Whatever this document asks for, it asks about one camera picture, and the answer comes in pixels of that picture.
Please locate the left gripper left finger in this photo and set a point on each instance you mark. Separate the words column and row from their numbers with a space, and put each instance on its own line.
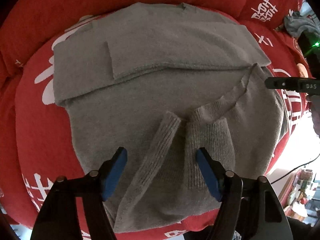
column 58, row 216

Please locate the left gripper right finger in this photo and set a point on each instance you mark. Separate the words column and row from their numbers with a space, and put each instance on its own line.
column 249, row 207

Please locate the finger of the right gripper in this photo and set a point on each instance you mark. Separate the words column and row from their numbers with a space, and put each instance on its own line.
column 287, row 83

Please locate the grey knit sweater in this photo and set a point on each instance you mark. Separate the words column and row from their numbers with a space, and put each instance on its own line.
column 162, row 81

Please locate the crumpled grey cloth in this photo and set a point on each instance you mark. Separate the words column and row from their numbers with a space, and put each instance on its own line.
column 295, row 24

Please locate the cluttered wooden shelf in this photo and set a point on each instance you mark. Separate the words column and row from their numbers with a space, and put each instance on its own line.
column 300, row 197

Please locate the red blanket with white characters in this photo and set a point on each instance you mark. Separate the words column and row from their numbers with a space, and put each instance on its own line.
column 36, row 135

